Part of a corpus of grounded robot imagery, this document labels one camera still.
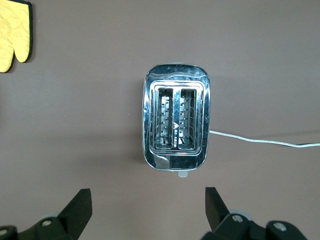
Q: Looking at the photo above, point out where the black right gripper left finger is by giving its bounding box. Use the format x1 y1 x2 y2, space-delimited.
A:
0 187 93 240

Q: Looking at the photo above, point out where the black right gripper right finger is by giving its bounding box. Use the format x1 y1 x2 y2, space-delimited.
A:
199 186 309 240

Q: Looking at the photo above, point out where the silver beige two-slot toaster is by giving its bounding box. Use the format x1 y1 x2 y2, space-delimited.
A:
141 62 211 179

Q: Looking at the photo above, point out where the brown table cover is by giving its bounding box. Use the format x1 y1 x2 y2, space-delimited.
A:
0 0 320 240

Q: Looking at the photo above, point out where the yellow quilted oven mitt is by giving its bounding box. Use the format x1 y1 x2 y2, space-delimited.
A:
0 0 34 74

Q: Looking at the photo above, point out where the white toaster power cord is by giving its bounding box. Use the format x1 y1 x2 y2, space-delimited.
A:
209 129 320 149

